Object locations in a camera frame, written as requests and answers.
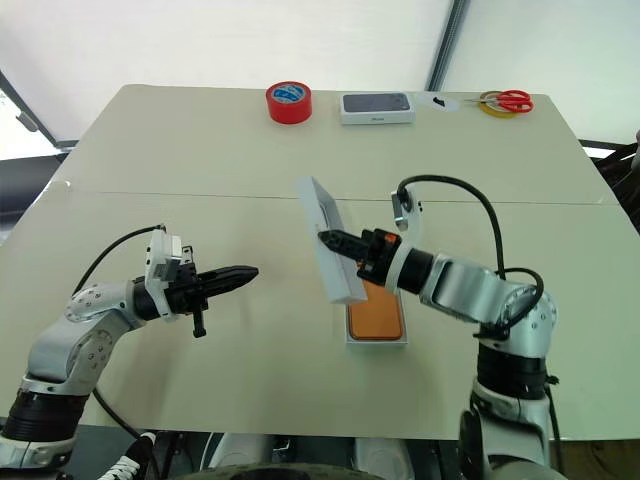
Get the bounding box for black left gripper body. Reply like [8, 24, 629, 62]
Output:
[163, 243, 209, 340]

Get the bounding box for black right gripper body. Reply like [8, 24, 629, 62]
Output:
[356, 227, 402, 292]

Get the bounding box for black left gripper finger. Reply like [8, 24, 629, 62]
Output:
[198, 281, 250, 302]
[197, 264, 260, 287]

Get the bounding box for white box lid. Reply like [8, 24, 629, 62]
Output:
[295, 175, 370, 306]

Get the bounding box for orange smartphone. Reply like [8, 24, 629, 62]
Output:
[347, 279, 405, 340]

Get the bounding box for white phone box base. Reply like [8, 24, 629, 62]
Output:
[343, 285, 412, 347]

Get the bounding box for white sealed phone box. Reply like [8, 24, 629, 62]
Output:
[340, 91, 418, 127]

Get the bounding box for red tape roll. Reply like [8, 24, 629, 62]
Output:
[264, 80, 314, 125]

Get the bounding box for black and white sneaker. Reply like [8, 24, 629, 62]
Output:
[102, 431, 157, 480]

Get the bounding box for yellow tape roll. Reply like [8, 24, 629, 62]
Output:
[479, 90, 522, 119]

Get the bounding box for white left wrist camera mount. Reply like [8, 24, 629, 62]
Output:
[143, 230, 185, 321]

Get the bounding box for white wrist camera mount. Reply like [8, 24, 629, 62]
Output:
[383, 187, 427, 294]
[143, 230, 185, 321]

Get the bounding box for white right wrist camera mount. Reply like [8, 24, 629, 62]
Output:
[383, 187, 427, 294]

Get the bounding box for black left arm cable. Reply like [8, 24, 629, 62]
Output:
[71, 224, 168, 442]

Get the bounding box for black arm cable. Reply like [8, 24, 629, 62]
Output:
[71, 224, 168, 442]
[396, 174, 547, 342]

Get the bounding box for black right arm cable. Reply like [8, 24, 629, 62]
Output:
[396, 174, 547, 342]

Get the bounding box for red handled scissors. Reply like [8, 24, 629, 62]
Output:
[463, 89, 535, 114]

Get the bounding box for black slanted frame pole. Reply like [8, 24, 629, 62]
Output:
[423, 0, 472, 92]

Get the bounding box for black metal frame bar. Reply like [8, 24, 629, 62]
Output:
[0, 68, 79, 152]

